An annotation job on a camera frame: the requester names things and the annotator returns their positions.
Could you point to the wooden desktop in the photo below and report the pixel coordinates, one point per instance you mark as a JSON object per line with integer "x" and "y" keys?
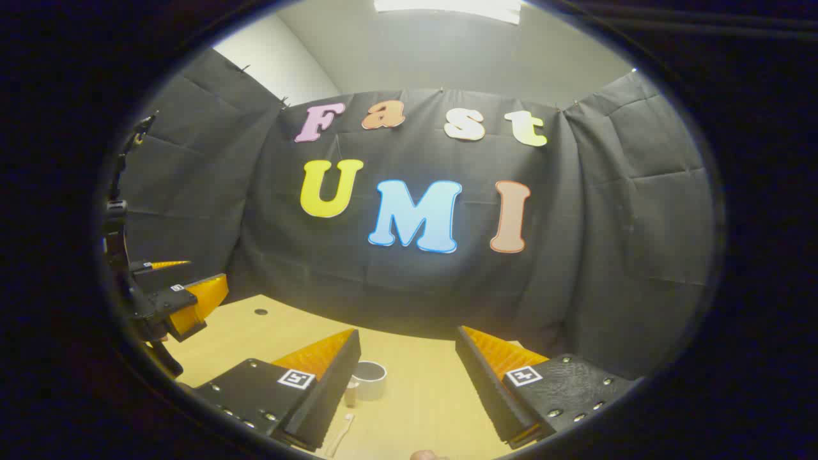
{"x": 415, "y": 390}

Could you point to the wooden toothbrush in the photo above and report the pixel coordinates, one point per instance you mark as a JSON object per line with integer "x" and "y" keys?
{"x": 340, "y": 434}

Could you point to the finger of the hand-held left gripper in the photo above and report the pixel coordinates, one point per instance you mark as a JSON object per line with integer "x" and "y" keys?
{"x": 156, "y": 265}
{"x": 192, "y": 303}

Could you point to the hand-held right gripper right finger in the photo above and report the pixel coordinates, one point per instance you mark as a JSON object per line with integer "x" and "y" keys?
{"x": 486, "y": 383}

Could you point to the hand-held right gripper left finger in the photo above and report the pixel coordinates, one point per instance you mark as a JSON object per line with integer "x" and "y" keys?
{"x": 332, "y": 383}

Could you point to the black backdrop cloth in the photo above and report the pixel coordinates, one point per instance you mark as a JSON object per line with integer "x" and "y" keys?
{"x": 383, "y": 287}

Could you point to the ceiling light panel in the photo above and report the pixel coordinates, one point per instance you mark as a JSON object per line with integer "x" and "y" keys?
{"x": 447, "y": 7}

